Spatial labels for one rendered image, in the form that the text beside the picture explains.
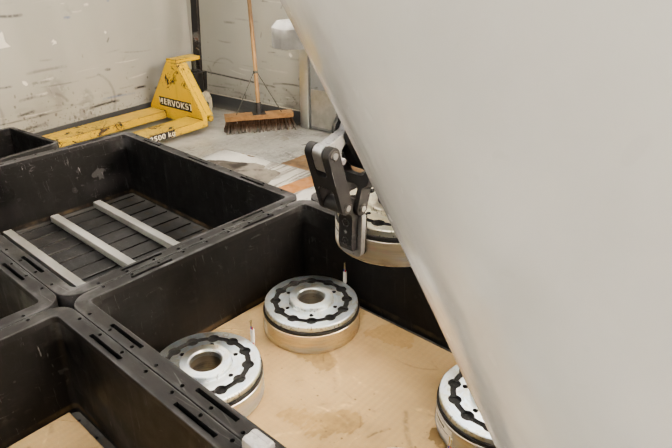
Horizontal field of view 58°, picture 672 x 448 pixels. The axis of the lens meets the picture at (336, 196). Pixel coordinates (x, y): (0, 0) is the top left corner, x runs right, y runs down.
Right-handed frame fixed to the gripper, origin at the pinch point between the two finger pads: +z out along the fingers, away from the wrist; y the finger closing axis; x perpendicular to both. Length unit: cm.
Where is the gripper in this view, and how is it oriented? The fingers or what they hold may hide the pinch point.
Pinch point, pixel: (372, 224)
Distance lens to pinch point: 50.4
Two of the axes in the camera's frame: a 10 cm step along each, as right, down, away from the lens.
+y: 6.7, -2.9, 6.8
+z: -0.1, 9.2, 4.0
